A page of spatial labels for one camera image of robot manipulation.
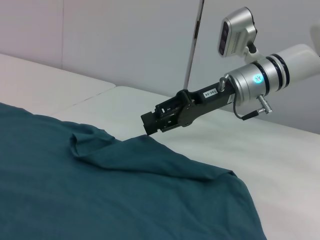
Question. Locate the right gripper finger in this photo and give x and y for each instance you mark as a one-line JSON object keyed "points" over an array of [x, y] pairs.
{"points": [[170, 106], [175, 122]]}

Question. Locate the teal blue shirt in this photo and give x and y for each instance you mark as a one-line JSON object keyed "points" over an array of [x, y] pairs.
{"points": [[100, 195]]}

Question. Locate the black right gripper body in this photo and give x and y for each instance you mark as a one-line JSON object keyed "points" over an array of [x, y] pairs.
{"points": [[212, 103]]}

